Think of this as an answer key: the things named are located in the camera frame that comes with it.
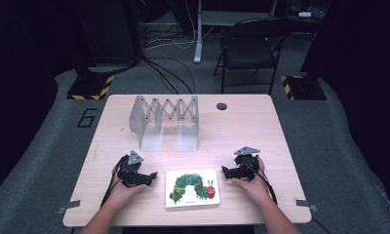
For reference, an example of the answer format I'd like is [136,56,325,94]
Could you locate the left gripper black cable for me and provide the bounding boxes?
[99,155,129,209]

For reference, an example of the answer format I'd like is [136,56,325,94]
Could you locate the white floor cables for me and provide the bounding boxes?
[143,0,216,52]

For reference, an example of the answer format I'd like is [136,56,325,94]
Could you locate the dark cabinet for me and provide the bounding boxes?
[70,0,143,67]

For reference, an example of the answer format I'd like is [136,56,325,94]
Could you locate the grey expandable metal book rack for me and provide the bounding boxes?
[129,95,200,153]

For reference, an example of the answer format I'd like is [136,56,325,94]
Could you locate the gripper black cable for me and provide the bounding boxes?
[99,155,129,209]
[240,161,279,206]

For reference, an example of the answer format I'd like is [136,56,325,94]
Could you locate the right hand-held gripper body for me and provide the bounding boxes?
[233,145,261,182]

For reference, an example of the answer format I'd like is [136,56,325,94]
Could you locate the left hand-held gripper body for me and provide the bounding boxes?
[117,149,149,188]

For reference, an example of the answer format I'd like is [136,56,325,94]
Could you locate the grey tape strip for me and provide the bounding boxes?
[55,199,82,215]
[293,197,319,213]

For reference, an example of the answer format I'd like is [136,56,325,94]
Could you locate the black floor cables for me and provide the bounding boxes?
[139,56,197,96]

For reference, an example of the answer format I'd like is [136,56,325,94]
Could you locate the person's left hand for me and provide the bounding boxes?
[108,163,148,207]

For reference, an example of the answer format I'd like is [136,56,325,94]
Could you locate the striped black stand base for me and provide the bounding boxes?
[66,73,115,101]
[279,73,328,101]

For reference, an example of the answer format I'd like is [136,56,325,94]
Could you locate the black folding chair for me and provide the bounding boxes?
[213,17,294,96]

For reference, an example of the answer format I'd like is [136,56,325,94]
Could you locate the person's right hand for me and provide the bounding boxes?
[231,155,273,205]

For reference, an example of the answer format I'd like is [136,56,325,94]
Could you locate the caterpillar picture board book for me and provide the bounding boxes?
[164,168,222,210]

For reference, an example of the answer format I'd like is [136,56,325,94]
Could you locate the grey desk top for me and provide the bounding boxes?
[201,9,279,27]

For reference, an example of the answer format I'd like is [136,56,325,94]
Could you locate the white desk leg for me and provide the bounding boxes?
[193,0,205,64]

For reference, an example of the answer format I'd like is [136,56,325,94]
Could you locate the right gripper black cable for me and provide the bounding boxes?
[240,161,279,206]

